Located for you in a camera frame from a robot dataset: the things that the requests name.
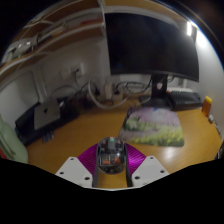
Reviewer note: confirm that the white wall outlet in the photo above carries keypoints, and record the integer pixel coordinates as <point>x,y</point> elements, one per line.
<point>71,70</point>

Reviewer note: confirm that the wooden wall shelf unit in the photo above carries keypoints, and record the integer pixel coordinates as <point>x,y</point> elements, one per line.
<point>66,36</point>

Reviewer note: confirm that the black keyboard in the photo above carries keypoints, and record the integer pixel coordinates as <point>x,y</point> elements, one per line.
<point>185,99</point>

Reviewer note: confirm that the small white block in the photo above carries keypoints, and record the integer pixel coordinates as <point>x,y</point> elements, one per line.
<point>211,118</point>

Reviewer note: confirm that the floral print mouse pad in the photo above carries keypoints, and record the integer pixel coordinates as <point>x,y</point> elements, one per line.
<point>153,126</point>

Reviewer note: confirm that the pale green jug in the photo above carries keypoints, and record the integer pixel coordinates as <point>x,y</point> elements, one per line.
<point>11,145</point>

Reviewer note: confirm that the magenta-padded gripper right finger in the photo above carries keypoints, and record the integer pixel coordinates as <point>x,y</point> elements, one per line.
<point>150,170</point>

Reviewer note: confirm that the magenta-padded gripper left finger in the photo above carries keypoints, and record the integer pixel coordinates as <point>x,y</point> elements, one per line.
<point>71,170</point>

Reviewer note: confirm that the transparent computer mouse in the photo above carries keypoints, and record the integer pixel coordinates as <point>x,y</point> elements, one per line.
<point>111,156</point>

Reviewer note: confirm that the bright lamp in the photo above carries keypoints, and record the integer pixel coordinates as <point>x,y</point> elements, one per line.
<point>189,28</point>

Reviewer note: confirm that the white power strip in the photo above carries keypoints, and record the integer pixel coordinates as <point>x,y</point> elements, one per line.
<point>113,95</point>

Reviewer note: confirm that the orange bottle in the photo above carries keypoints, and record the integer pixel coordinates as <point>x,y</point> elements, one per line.
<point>206,106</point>

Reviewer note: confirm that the black computer monitor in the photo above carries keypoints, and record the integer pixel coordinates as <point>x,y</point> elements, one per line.
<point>150,43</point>

